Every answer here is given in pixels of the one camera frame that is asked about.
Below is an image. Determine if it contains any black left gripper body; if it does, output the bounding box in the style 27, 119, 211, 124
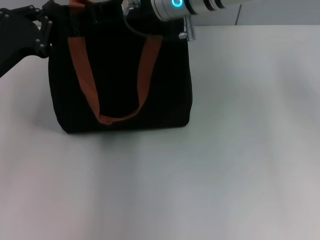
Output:
0, 6, 44, 79

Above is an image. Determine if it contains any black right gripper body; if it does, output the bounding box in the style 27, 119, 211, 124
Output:
86, 0, 154, 24

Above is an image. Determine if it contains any black bag with orange handles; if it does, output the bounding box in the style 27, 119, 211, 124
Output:
47, 0, 194, 135

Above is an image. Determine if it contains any right gripper cable with plugs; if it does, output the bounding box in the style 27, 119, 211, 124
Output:
121, 0, 198, 42

